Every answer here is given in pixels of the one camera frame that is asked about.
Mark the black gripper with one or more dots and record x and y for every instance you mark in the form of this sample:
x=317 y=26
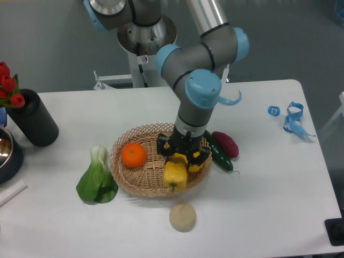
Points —
x=183 y=144

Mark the yellow bell pepper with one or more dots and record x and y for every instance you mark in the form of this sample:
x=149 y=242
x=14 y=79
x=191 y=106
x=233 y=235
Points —
x=175 y=174

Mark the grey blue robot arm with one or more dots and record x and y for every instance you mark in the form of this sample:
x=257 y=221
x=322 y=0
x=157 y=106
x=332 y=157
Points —
x=192 y=75

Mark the woven wicker basket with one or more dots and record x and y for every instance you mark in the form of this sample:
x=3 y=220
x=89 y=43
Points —
x=147 y=179

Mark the yellow mango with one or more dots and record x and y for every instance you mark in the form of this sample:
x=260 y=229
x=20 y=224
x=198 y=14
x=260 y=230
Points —
x=191 y=168

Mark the green cucumber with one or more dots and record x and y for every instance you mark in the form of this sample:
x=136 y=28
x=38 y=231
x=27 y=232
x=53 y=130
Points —
x=218 y=154

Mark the orange fruit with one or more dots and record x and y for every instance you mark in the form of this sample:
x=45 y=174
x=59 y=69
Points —
x=133 y=155

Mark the purple sweet potato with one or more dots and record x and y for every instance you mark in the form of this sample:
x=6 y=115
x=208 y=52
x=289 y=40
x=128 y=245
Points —
x=229 y=146

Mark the beige round bun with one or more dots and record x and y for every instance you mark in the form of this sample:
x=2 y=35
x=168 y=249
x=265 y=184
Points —
x=182 y=217

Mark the curved blue tape strip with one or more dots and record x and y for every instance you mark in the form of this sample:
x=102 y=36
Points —
x=229 y=102

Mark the green bok choy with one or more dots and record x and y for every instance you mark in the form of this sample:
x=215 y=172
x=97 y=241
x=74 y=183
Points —
x=97 y=183

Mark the small blue tape roll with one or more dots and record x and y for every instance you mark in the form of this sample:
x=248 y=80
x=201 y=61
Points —
x=274 y=111

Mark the tangled blue tape strip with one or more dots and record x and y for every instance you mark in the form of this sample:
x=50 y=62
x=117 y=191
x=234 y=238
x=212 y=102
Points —
x=293 y=123

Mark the black cylindrical vase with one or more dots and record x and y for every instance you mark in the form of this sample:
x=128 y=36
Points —
x=34 y=120

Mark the dark metal bowl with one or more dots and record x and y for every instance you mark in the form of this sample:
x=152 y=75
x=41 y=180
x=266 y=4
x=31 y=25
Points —
x=11 y=155

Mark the black device at table corner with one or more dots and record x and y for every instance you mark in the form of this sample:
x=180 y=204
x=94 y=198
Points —
x=334 y=228

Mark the white paper roll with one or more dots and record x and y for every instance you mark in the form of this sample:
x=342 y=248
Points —
x=12 y=191

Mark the red tulip bouquet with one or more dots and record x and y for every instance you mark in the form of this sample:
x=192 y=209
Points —
x=11 y=96

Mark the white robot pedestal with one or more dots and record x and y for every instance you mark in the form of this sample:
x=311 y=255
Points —
x=142 y=30

